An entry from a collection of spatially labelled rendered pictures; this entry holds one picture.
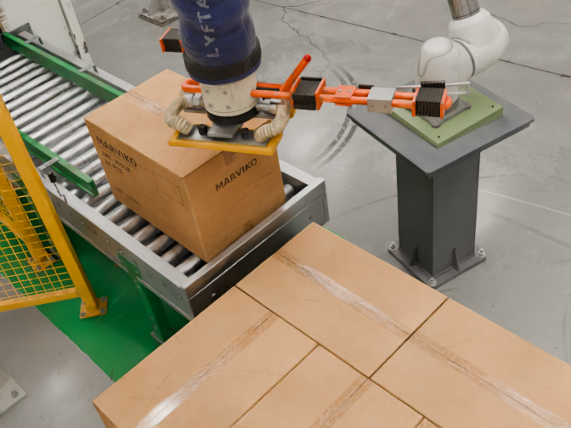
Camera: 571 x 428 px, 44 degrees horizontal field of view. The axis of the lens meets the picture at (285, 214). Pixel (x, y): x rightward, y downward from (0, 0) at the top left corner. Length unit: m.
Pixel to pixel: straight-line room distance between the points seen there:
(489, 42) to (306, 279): 1.06
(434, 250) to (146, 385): 1.34
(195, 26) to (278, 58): 2.79
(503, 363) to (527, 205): 1.42
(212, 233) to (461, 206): 1.05
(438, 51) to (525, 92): 1.76
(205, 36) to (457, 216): 1.42
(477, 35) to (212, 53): 1.06
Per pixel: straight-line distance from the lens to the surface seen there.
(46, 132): 3.56
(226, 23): 1.97
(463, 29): 2.66
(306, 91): 2.06
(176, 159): 2.38
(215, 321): 2.37
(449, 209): 2.91
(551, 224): 3.42
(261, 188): 2.57
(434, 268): 3.08
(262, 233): 2.56
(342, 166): 3.73
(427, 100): 1.97
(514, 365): 2.21
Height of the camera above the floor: 2.32
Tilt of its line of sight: 42 degrees down
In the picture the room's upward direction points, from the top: 10 degrees counter-clockwise
